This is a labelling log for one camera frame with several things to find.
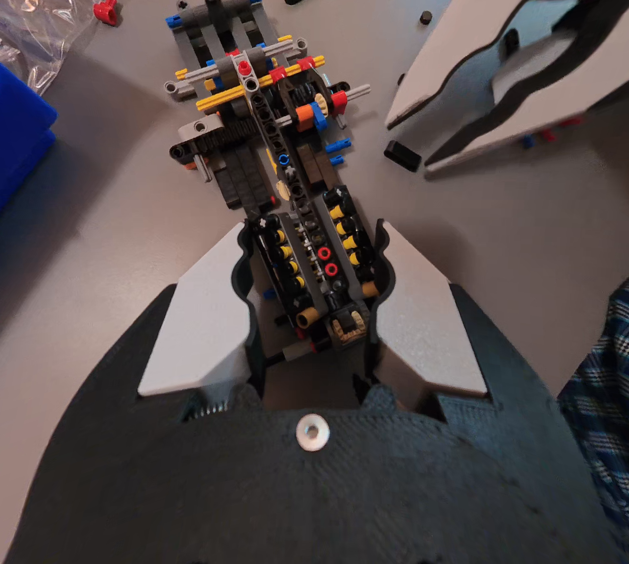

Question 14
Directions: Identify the lego car chassis assembly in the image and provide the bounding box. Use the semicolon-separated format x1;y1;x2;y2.
164;0;383;365

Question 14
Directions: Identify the red lego pin connector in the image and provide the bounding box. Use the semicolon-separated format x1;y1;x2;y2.
93;0;120;27

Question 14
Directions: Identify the blue plastic bin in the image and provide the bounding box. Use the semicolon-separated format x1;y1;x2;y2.
0;64;59;216

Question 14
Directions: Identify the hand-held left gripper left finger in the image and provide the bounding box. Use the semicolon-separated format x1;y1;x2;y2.
138;220;268;398

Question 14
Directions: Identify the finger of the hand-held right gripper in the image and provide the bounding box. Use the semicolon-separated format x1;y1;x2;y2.
385;0;629;130
424;0;629;177

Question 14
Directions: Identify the clear crinkled plastic bag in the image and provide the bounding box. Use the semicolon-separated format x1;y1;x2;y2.
0;0;113;98

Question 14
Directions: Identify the blue plaid clothing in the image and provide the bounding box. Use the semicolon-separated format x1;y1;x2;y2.
558;279;629;542

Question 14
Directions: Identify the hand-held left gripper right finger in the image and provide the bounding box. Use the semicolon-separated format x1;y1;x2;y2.
365;219;488;398

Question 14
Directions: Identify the black rounded lego block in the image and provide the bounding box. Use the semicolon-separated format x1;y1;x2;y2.
383;140;423;173

